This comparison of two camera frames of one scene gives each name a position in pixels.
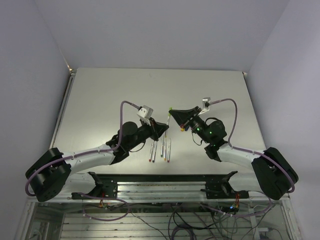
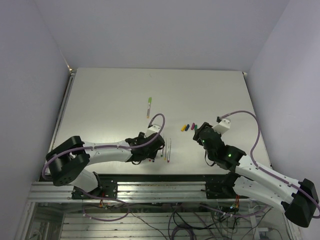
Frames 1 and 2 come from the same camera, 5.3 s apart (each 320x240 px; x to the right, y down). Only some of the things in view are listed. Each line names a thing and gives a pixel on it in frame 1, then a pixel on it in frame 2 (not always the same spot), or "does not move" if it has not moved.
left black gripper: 156,129 to 152,155
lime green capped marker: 168,118 to 148,110
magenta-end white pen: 169,151 does not move
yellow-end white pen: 165,148 does not move
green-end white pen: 162,146 does not move
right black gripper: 182,116 to 196,137
